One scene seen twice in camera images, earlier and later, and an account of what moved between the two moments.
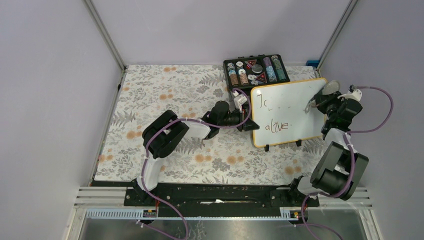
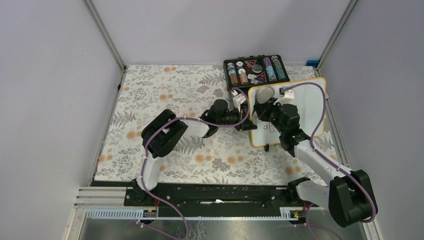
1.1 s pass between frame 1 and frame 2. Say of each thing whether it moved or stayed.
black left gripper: stayed
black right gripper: moved
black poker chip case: stayed
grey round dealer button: stayed
